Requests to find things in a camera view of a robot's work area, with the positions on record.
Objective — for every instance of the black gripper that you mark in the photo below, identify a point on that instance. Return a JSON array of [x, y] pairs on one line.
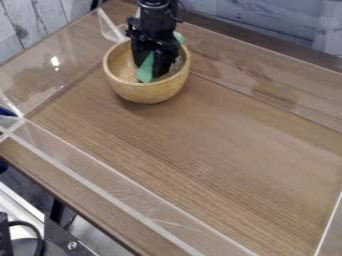
[[152, 29]]

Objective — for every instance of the green rectangular block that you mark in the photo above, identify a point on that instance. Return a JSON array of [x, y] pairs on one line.
[[146, 71]]

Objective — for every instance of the black table leg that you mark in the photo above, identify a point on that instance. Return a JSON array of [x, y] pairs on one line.
[[56, 211]]

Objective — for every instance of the black metal base plate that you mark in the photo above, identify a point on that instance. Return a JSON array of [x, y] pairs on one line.
[[60, 243]]

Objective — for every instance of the light wooden bowl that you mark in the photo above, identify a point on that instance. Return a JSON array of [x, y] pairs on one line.
[[120, 69]]

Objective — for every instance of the clear acrylic tray walls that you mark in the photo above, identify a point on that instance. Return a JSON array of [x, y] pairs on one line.
[[229, 171]]

